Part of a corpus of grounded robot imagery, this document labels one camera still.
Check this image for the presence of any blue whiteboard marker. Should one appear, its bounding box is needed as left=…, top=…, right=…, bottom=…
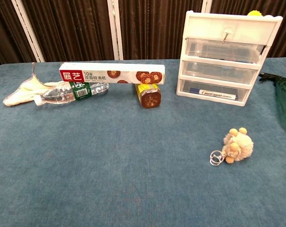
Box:
left=189, top=87, right=237, bottom=100

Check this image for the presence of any baking paper box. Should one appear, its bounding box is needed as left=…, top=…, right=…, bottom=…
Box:
left=59, top=62, right=166, bottom=85

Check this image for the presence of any clear plastic water bottle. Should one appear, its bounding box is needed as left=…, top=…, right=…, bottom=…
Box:
left=34, top=81, right=110, bottom=106

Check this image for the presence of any green plastic spray bottle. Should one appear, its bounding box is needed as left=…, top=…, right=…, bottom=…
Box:
left=259, top=72, right=286, bottom=126

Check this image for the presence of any amber tea drink bottle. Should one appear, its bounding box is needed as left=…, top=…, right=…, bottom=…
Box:
left=134, top=83, right=162, bottom=109

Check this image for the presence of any white plastic drawer organizer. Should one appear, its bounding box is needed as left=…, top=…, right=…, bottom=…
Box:
left=176, top=9, right=283, bottom=106

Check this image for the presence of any cream cloth with stitched edge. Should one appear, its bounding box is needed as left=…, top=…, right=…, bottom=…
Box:
left=2, top=62, right=68, bottom=106

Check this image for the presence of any clear plastic drawer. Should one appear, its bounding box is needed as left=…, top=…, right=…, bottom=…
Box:
left=182, top=60, right=259, bottom=85
left=185, top=37, right=266, bottom=64
left=179, top=79, right=250, bottom=102

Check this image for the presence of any small beige object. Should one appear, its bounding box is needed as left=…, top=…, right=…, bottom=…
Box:
left=209, top=127, right=254, bottom=166

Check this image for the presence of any white partition post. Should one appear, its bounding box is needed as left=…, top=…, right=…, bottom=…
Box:
left=201, top=0, right=213, bottom=12
left=107, top=0, right=124, bottom=61
left=11, top=0, right=45, bottom=63

